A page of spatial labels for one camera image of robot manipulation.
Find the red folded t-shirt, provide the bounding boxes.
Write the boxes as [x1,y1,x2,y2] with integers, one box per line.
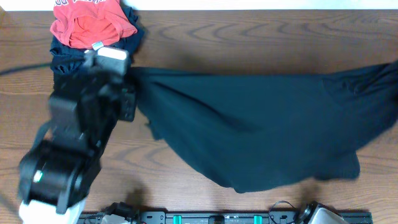
[50,0,137,49]

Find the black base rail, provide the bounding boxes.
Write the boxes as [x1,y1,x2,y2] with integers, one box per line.
[77,201,373,224]

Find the navy folded t-shirt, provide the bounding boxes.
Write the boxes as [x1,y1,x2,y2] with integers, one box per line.
[49,5,146,75]

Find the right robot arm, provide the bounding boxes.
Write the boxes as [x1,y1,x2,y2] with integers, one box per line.
[294,201,349,224]

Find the black t-shirt white logo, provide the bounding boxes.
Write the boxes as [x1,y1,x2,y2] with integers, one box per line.
[128,62,397,193]

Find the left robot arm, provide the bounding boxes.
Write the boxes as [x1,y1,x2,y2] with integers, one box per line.
[19,47,136,223]

